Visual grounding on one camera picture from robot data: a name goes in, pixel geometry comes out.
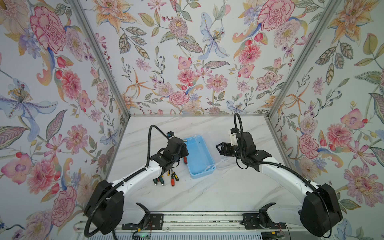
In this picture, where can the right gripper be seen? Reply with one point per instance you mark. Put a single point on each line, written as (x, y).
(226, 146)

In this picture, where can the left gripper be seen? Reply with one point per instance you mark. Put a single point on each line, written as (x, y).
(184, 150)

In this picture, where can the blue plastic tool box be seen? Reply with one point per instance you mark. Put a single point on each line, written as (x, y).
(203, 158)

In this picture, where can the green handled ratchet wrench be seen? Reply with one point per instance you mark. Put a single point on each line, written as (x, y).
(159, 180)

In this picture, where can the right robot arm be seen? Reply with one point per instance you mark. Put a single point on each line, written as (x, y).
(319, 210)

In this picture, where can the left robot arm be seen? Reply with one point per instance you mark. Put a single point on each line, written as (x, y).
(109, 207)

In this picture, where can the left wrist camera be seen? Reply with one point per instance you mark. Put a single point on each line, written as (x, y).
(170, 134)

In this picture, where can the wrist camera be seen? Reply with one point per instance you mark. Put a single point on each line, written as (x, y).
(233, 136)
(170, 134)

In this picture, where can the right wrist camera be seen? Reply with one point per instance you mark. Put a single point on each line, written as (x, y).
(233, 136)

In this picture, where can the red handled screwdriver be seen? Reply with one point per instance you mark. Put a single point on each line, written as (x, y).
(172, 179)

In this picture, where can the aluminium front rail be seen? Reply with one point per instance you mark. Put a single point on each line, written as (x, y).
(172, 222)

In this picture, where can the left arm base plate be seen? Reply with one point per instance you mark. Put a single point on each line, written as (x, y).
(138, 217)

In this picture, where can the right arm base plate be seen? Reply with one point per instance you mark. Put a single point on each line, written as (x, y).
(260, 220)

